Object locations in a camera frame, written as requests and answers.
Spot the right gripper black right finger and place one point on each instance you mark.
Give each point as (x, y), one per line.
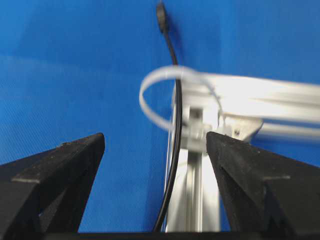
(263, 191)

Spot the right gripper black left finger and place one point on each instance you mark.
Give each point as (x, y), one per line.
(48, 192)

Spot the aluminium extrusion frame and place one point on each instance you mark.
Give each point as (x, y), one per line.
(246, 109)

